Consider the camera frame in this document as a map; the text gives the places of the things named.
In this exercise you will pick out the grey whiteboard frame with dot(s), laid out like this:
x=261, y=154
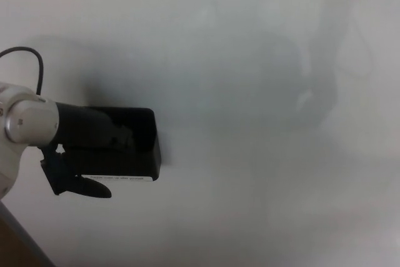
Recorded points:
x=25, y=239

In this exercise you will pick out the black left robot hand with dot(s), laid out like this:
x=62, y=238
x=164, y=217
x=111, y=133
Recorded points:
x=81, y=123

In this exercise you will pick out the black magnetic marker holder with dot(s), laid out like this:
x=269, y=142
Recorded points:
x=147, y=157

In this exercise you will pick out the white whiteboard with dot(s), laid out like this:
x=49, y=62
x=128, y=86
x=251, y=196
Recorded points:
x=250, y=60

